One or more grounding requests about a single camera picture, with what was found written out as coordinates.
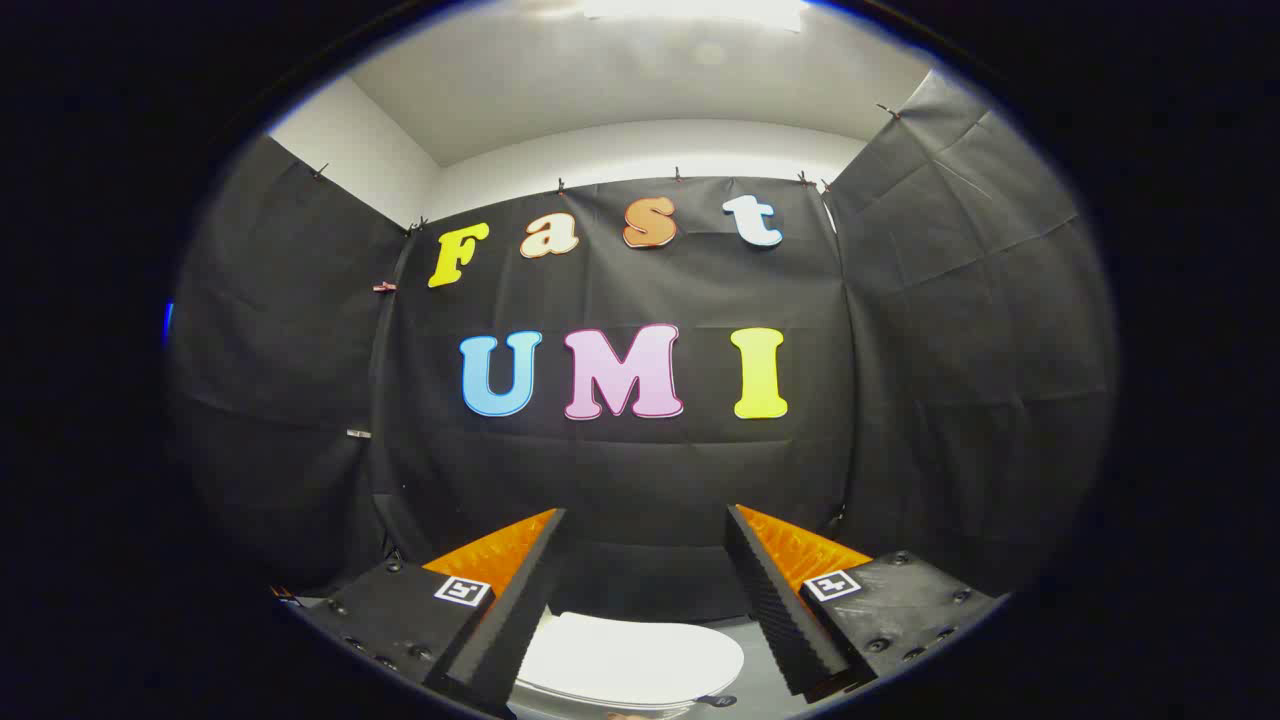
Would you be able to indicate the black backdrop cloth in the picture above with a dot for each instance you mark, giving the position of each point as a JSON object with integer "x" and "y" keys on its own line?
{"x": 620, "y": 470}

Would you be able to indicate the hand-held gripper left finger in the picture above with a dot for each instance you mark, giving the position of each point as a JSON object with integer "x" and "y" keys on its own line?
{"x": 520, "y": 610}

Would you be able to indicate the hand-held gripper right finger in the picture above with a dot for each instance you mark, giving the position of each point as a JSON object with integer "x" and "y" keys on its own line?
{"x": 775, "y": 610}

